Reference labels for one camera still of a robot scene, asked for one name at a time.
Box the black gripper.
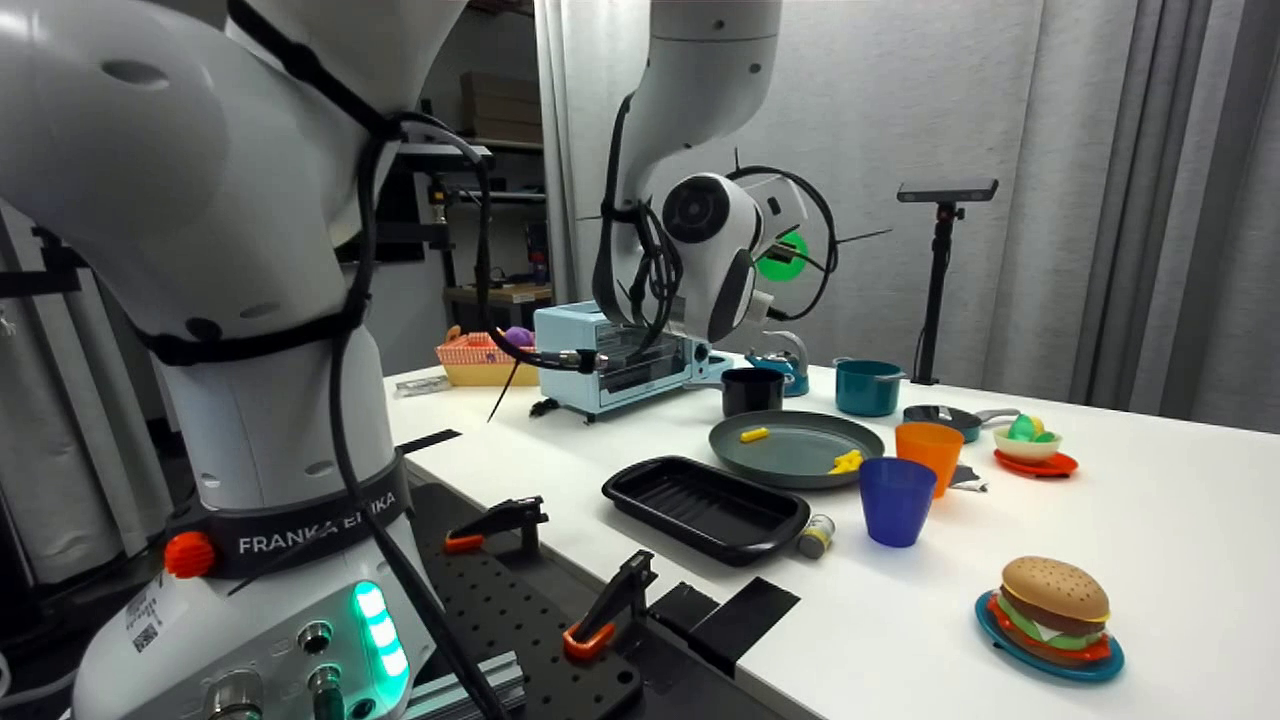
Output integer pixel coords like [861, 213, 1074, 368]
[764, 216, 814, 278]

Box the green plastic cup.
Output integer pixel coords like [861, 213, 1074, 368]
[753, 229, 816, 288]

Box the grey round plate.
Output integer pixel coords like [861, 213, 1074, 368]
[709, 406, 887, 493]

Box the orange plastic cup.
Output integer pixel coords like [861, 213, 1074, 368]
[894, 422, 967, 501]

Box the blue plastic cup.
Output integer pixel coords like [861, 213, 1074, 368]
[857, 453, 939, 554]

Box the small red plate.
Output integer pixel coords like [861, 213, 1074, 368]
[992, 445, 1080, 484]

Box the small teal plate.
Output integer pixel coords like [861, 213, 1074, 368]
[974, 587, 1127, 687]

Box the teal toy kettle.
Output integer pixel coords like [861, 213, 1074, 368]
[747, 328, 814, 402]

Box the black toy pot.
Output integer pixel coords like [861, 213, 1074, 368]
[720, 364, 787, 416]

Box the black tripod stand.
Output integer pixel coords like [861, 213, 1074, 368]
[898, 176, 1005, 387]

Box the teal toy pot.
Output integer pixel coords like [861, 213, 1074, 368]
[833, 358, 908, 422]

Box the teal toy frying pan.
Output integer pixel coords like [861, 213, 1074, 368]
[902, 402, 1023, 449]

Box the light blue toy oven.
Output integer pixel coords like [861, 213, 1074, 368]
[531, 296, 753, 424]

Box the black ribbed tray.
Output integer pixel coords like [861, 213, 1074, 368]
[602, 453, 816, 568]

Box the small yellowish toy piece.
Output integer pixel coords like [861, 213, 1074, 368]
[794, 512, 840, 561]

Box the dark background shelf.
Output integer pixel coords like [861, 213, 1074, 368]
[395, 65, 558, 338]

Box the green yellow toy food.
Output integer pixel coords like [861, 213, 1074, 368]
[996, 412, 1063, 464]

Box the pink yellow toy box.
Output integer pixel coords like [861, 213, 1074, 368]
[435, 325, 540, 391]

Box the grey curtain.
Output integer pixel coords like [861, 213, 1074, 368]
[536, 0, 1280, 436]

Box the black tape patch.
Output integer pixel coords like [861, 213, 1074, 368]
[684, 574, 803, 677]
[649, 580, 720, 638]

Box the toy hamburger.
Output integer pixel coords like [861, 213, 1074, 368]
[996, 554, 1115, 667]

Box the black clamp orange handle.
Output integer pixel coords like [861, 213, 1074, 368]
[558, 545, 660, 667]
[446, 493, 553, 561]

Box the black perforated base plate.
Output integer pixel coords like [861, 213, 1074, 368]
[395, 457, 803, 720]

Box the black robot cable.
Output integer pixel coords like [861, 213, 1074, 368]
[226, 0, 513, 720]

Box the aluminium extrusion rail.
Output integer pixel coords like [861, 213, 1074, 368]
[406, 651, 531, 720]

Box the black mount bracket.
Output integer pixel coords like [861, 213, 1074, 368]
[0, 226, 84, 300]

